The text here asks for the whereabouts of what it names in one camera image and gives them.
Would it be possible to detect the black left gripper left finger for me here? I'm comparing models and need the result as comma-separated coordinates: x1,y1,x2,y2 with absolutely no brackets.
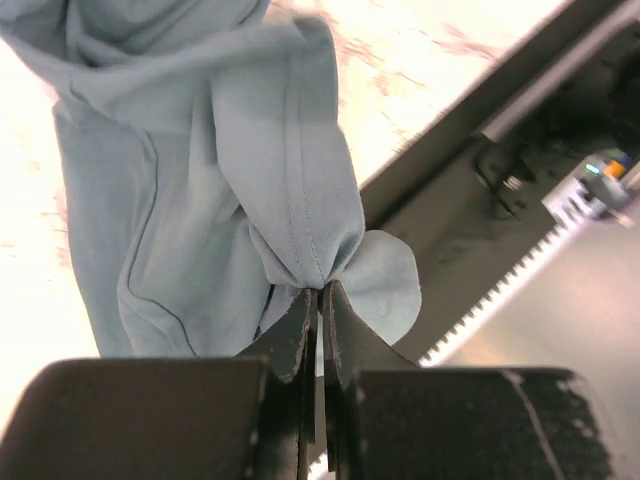
1,290,317,479

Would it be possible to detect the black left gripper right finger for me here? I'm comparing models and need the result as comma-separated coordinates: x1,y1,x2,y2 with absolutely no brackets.
322,282,615,479

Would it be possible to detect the blue-grey t-shirt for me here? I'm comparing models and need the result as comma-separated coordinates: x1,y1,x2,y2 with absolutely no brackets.
1,1,421,357

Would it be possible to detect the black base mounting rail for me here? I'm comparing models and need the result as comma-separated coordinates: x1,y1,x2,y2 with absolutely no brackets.
362,1,639,362

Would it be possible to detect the white slotted cable duct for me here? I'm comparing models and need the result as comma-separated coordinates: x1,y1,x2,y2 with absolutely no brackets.
418,177,604,368

